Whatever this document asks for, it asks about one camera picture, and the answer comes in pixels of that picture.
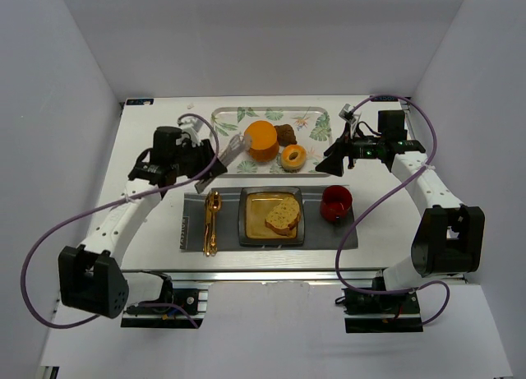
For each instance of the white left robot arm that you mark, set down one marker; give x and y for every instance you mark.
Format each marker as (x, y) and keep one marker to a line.
(90, 275)

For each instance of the red mug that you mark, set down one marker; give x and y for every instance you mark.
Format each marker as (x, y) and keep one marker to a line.
(336, 201)

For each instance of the grey striped placemat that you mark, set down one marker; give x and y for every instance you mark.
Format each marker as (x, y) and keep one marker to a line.
(319, 233)

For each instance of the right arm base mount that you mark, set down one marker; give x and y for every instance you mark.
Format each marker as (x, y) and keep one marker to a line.
(372, 311)

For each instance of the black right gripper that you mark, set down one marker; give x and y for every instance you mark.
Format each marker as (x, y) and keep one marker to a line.
(345, 151)

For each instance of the sliced bread loaf piece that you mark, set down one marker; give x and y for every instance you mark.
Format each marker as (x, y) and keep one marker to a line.
(285, 217)

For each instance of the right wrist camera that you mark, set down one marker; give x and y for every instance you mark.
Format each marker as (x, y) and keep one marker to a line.
(351, 119)

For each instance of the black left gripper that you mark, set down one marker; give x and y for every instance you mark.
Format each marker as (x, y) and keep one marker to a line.
(204, 157)

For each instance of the gold ornate spoon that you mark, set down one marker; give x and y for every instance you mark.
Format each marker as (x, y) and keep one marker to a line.
(215, 206)

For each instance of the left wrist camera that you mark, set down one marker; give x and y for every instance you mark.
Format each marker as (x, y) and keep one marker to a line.
(190, 128)

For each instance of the dark square ceramic plate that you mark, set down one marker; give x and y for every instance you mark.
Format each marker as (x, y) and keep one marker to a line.
(255, 204)

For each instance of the orange round cake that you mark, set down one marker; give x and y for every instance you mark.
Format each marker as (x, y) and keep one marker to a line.
(264, 145)

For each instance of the floral patterned tray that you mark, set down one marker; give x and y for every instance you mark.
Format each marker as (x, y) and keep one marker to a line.
(310, 125)

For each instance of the brown chocolate muffin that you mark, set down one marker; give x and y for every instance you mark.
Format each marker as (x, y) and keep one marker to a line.
(285, 135)

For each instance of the gold knife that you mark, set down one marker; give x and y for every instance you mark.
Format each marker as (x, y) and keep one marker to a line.
(208, 216)

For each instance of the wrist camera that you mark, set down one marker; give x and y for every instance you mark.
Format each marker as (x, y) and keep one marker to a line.
(351, 119)
(190, 128)

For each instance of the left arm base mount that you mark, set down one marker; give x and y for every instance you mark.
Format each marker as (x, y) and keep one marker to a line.
(160, 300)

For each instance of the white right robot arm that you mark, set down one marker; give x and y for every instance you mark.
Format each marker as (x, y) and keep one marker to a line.
(449, 237)

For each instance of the glazed ring donut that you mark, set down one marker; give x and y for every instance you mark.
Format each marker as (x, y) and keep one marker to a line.
(293, 158)

